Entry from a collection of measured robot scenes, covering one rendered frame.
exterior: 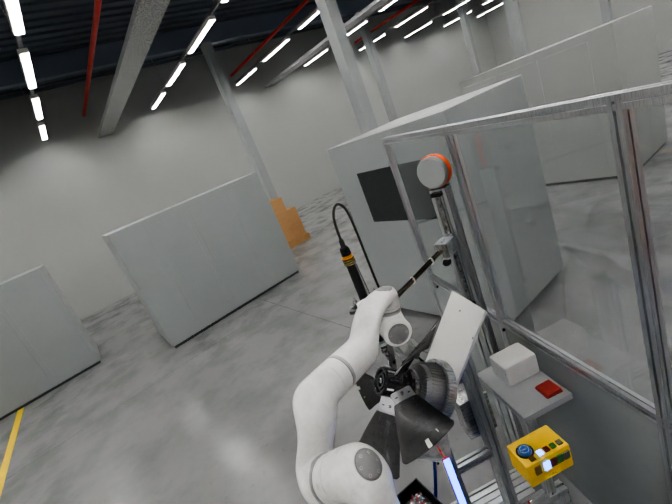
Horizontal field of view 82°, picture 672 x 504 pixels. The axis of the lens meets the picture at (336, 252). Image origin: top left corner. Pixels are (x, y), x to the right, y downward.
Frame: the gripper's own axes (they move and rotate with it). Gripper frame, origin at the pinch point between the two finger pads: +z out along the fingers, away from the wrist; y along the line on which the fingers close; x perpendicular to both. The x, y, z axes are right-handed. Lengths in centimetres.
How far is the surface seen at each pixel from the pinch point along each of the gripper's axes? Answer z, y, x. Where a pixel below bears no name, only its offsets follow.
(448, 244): 34, 50, -10
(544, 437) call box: -32, 33, -58
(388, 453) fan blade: 1, -15, -67
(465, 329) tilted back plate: 10, 36, -38
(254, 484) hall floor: 134, -116, -165
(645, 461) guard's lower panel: -30, 70, -95
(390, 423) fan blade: 6, -9, -59
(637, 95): -47, 70, 38
